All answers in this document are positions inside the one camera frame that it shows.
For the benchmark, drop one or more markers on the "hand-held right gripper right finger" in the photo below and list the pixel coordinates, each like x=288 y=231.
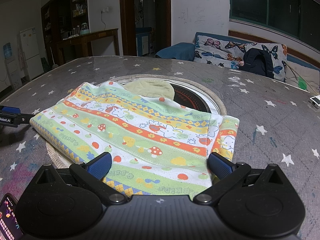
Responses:
x=219 y=165

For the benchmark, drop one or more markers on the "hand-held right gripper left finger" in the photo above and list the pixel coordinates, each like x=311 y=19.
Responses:
x=100 y=166

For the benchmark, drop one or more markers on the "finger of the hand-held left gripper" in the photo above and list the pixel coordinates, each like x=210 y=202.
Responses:
x=22 y=120
x=10 y=110

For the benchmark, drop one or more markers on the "cartoon print striped garment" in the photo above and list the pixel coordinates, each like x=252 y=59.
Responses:
x=140 y=135

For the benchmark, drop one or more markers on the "plain beige garment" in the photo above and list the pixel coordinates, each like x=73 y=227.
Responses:
x=150 y=87

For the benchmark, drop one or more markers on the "white water dispenser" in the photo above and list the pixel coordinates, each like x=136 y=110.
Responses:
x=13 y=72

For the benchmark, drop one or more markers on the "grey star print tablecloth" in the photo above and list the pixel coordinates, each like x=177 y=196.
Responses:
x=265 y=130

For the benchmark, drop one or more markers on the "blue water bottle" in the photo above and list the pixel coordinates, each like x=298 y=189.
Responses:
x=7 y=50

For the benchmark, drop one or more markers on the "white refrigerator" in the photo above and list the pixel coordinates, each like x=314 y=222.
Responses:
x=31 y=52

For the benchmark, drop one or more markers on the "white mop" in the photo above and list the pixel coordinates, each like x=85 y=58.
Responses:
x=54 y=63

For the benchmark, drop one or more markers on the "round black induction cooker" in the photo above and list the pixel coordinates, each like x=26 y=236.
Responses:
x=192 y=97

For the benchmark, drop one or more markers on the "smartphone with lit screen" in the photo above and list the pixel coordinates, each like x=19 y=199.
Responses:
x=8 y=217

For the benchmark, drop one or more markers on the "dark backpack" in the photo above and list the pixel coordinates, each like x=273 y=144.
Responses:
x=255 y=63

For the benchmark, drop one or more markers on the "pale green kettle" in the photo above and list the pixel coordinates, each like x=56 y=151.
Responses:
x=85 y=29

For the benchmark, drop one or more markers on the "dark wooden side table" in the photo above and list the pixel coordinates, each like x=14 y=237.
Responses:
x=100 y=36

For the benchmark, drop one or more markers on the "small white box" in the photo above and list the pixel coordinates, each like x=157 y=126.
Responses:
x=315 y=101

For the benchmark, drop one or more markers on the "butterfly print cushion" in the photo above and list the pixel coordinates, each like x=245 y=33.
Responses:
x=215 y=50

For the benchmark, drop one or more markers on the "dark wooden shelf cabinet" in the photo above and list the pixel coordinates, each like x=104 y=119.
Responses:
x=66 y=7

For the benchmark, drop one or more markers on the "blue blanket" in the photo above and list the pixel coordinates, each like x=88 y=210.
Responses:
x=175 y=51

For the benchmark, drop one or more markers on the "cream sofa cloth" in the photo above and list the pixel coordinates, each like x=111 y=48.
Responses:
x=307 y=76

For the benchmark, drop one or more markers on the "blue and white cabinet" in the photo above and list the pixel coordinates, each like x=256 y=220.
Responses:
x=142 y=42

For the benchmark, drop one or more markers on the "blue sofa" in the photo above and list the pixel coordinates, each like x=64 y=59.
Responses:
x=297 y=60

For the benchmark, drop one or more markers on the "green framed window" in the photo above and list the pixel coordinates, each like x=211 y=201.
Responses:
x=275 y=2

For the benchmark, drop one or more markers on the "white wall socket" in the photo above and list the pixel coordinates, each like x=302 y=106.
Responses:
x=105 y=10

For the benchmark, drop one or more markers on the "dark wooden door frame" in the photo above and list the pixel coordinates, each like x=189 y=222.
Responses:
x=123 y=17

